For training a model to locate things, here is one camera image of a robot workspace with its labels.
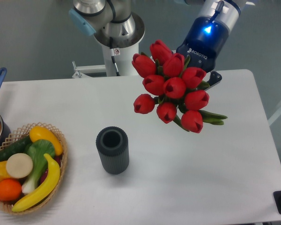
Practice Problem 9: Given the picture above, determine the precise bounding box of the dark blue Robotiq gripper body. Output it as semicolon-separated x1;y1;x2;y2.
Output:
176;16;229;72

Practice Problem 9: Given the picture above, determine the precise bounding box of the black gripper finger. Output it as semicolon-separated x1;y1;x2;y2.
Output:
207;71;222;88

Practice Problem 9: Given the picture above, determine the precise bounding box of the red tulip bouquet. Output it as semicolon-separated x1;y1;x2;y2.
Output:
132;40;227;133

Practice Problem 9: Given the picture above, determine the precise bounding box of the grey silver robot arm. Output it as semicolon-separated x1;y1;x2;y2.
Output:
69;0;246;78

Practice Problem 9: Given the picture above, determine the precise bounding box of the dark grey ribbed vase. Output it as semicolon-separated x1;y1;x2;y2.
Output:
96;127;129;174

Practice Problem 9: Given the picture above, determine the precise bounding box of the red plastic fruit in basket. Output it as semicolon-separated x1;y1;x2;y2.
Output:
39;156;62;185

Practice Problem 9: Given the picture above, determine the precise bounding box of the yellow squash toy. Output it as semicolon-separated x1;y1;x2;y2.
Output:
29;126;63;156

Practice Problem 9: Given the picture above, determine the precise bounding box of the green bok choy toy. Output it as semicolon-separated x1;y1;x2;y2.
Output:
22;139;55;195

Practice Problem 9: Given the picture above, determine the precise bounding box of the woven wicker basket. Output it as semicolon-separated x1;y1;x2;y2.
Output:
0;122;68;215

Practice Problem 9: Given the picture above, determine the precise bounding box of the yellow plastic banana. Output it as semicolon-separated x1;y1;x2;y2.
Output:
12;153;60;212

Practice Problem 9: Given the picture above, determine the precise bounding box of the dark green cucumber toy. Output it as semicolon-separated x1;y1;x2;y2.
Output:
0;136;32;162

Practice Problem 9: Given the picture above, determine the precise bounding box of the beige round disc toy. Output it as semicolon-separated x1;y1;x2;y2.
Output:
6;153;33;179

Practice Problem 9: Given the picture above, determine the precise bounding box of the orange plastic fruit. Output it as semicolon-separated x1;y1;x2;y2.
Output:
0;179;22;202

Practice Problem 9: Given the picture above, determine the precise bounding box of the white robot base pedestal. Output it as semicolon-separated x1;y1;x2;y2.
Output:
72;36;143;78

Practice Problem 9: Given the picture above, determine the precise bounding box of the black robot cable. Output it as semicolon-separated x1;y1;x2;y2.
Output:
109;36;121;76

